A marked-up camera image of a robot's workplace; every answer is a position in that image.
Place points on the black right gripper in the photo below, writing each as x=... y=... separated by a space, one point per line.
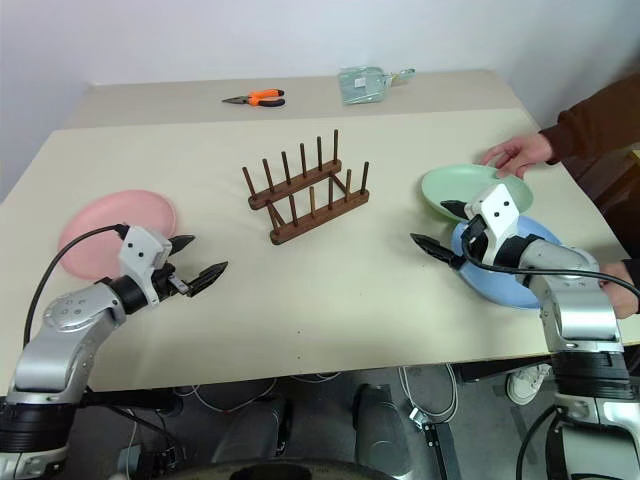
x=480 y=227

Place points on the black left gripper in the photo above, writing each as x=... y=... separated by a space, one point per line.
x=167 y=283

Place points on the green plate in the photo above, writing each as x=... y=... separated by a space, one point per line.
x=450 y=185

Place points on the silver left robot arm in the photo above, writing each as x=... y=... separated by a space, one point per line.
x=65 y=310

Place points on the person's left forearm brown sleeve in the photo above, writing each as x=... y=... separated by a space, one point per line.
x=633 y=272

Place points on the person's right forearm brown sleeve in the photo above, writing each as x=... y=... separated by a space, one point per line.
x=600 y=120

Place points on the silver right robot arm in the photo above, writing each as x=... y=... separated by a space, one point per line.
x=580 y=310

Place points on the wooden dish rack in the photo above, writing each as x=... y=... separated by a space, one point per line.
x=325 y=214

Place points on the person's right hand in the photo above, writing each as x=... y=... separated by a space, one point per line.
x=520 y=150

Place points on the person's left hand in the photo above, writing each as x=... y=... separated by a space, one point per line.
x=625 y=306

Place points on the blue plate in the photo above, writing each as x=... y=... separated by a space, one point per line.
x=500 y=291

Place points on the pink plate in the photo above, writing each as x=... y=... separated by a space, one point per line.
x=115 y=210

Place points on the green item in plastic bag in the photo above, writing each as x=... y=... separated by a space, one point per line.
x=360 y=85

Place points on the orange black pliers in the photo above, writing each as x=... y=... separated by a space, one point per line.
x=265 y=95

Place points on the white shoe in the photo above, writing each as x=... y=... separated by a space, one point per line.
x=525 y=387

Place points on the dark rounded shape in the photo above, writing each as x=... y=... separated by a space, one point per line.
x=382 y=430

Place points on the black table leg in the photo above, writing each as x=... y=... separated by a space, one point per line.
x=440 y=450

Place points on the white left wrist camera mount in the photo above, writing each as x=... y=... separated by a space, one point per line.
x=140 y=247

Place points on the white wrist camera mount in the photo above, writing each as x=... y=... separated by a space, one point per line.
x=140 y=247
x=500 y=205

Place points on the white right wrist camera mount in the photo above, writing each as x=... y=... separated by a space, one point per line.
x=500 y=205

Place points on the black table frame bar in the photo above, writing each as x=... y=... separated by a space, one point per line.
x=130 y=399
x=500 y=370

